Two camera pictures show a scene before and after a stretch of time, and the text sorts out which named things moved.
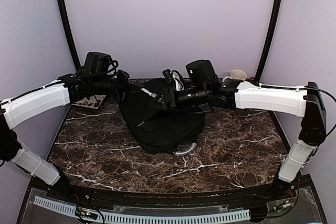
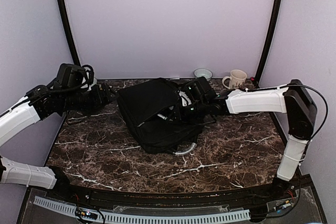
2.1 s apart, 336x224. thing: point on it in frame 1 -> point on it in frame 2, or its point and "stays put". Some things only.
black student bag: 158,130 stays put
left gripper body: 122,88 -> 97,100
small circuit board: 85,213 stays put
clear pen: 151,94 -> 162,116
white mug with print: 237,74 stays put
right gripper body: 171,91 -> 182,116
